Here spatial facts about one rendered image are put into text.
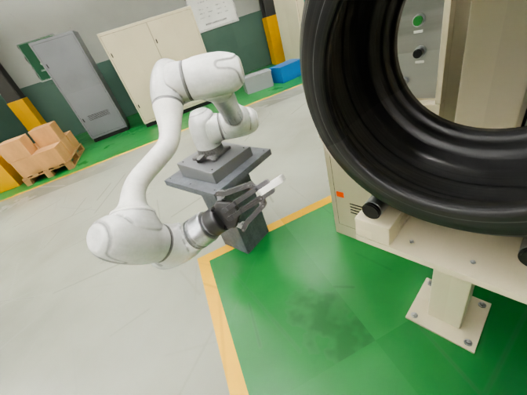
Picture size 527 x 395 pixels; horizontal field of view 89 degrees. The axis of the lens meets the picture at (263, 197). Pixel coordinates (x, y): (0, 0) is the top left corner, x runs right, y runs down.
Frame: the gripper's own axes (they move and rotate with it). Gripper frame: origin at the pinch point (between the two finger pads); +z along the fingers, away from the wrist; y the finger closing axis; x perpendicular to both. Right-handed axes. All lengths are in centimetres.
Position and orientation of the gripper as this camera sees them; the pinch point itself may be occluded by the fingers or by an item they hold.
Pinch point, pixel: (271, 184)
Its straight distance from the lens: 65.7
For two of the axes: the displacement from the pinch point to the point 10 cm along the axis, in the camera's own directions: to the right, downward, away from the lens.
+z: 8.0, -5.1, -3.1
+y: 5.7, 8.1, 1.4
